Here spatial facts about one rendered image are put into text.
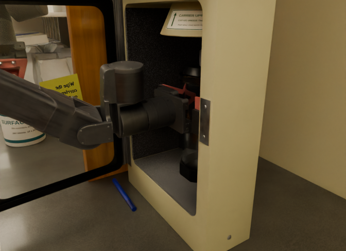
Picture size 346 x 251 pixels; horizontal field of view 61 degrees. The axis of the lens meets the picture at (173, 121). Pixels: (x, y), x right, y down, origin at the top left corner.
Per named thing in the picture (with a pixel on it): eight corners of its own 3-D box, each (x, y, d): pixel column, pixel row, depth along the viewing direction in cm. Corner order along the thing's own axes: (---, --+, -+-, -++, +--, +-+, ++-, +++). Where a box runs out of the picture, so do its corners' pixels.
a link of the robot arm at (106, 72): (73, 125, 53) (78, 147, 46) (64, 62, 48) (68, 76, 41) (137, 115, 57) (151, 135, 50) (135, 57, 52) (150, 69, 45)
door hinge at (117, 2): (127, 162, 75) (117, -4, 61) (131, 166, 73) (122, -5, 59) (121, 164, 74) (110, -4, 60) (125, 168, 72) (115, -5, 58)
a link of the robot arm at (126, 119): (106, 131, 53) (118, 145, 49) (102, 96, 50) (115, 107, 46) (140, 123, 57) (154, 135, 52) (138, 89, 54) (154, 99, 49)
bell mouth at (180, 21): (213, 30, 66) (214, 4, 64) (277, 35, 52) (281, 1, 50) (143, 33, 57) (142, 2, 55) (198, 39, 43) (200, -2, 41)
